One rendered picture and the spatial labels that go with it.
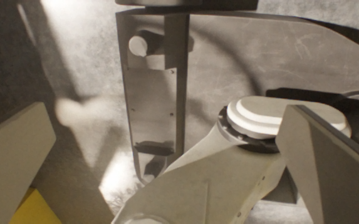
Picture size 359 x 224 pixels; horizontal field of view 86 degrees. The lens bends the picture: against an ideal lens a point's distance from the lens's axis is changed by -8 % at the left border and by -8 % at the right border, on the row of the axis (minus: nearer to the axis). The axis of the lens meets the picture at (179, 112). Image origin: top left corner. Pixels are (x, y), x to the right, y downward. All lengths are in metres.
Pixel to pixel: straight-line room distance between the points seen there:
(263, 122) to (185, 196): 0.18
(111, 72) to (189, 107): 0.34
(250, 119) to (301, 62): 0.19
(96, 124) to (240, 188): 0.71
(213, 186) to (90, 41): 0.61
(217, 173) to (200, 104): 0.24
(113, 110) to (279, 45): 0.60
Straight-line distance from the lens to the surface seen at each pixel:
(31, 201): 1.57
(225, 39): 0.45
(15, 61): 1.00
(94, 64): 0.77
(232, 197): 0.28
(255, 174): 0.31
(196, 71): 0.47
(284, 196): 0.48
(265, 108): 0.37
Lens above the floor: 0.61
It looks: 57 degrees down
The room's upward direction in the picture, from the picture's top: 160 degrees counter-clockwise
